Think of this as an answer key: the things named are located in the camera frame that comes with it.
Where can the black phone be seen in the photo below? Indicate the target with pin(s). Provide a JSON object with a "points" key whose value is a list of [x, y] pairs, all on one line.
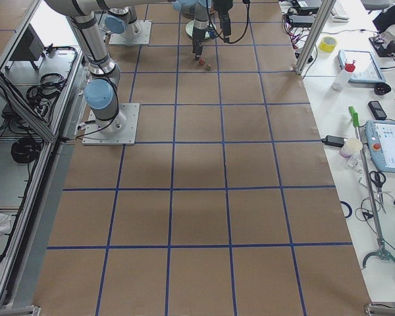
{"points": [[377, 110]]}

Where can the white bottle red cap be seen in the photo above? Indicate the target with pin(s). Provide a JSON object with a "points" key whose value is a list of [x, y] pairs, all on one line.
{"points": [[344, 76]]}

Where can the black handled scissors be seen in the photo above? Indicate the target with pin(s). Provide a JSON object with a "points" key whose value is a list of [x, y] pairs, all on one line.
{"points": [[378, 179]]}

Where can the white paper cup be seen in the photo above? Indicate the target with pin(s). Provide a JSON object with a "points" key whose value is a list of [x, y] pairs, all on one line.
{"points": [[351, 147]]}

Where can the long reach grabber tool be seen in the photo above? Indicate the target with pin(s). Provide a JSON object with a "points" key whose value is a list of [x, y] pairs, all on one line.
{"points": [[382, 253]]}

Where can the black power adapter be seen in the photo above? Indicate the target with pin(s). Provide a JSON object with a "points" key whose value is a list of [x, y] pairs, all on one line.
{"points": [[334, 141]]}

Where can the yellow tape roll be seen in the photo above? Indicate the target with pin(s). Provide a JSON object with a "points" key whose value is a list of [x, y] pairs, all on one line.
{"points": [[327, 44]]}

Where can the teach pendant with screen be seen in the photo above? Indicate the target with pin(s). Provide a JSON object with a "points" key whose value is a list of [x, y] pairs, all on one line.
{"points": [[380, 136]]}

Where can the black power brick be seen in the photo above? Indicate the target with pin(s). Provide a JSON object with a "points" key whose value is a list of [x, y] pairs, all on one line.
{"points": [[301, 21]]}

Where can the aluminium frame post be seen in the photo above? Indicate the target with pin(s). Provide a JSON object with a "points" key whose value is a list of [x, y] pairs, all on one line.
{"points": [[314, 33]]}

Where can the grey control box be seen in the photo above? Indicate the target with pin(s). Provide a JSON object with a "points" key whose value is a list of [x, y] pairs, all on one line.
{"points": [[29, 49]]}

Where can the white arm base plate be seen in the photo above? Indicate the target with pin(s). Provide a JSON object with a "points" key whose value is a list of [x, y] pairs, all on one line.
{"points": [[121, 131], [137, 33]]}

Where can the light green plate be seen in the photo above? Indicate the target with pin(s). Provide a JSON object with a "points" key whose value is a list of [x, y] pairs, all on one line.
{"points": [[209, 33]]}

